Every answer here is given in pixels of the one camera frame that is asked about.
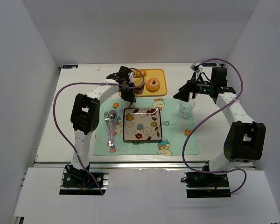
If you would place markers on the yellow plastic tray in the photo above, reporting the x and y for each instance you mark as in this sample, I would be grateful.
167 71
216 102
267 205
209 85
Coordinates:
151 73

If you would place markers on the blue label right corner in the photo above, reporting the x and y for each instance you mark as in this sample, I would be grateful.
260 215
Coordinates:
209 65

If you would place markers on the aluminium front rail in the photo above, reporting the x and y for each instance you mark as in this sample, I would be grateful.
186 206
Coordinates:
105 167

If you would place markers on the orange glazed donut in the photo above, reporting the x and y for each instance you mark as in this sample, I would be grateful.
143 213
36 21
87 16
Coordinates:
153 85

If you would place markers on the square floral plate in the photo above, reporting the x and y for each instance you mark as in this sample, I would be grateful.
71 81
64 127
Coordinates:
142 125

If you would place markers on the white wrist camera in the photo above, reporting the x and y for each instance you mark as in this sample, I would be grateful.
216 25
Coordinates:
196 67
131 77

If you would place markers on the metal spoon pink handle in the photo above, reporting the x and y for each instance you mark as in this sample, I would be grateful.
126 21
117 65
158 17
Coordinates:
110 114

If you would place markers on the light green printed placemat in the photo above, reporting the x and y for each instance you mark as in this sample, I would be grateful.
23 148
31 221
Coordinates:
175 129

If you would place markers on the metal fork pink handle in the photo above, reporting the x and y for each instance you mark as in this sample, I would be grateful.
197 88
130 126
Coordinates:
107 120

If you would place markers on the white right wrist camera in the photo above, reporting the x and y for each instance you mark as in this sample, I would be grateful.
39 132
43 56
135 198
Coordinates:
196 67

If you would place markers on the blue label left corner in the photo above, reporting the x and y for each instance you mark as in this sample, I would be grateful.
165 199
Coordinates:
73 66

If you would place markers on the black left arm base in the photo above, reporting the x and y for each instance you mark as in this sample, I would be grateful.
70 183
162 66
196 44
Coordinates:
79 182

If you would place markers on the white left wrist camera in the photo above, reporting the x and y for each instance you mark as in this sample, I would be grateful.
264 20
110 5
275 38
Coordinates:
131 77

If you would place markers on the metal spatula wooden handle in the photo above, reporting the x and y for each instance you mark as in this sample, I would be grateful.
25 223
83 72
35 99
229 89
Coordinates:
139 91

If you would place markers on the golden croissant roll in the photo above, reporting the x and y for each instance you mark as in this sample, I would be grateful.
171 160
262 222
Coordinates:
138 74

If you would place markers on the blue label corner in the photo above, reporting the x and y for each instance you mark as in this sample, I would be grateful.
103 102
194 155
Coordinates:
209 65
73 66

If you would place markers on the clear drinking glass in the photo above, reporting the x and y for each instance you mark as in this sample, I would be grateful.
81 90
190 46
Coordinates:
186 107

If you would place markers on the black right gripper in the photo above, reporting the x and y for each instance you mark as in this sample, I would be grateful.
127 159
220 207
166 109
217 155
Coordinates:
190 88

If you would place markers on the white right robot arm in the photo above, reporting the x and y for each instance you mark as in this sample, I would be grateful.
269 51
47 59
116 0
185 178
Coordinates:
245 139

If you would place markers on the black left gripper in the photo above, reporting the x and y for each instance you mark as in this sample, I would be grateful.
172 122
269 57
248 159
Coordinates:
128 94

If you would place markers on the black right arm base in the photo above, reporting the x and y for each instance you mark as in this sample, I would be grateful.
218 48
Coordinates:
210 185

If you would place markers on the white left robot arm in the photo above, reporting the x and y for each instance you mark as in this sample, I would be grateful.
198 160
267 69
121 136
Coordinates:
85 113

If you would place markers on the seeded bread slice large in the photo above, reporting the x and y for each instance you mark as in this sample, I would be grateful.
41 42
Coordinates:
139 82

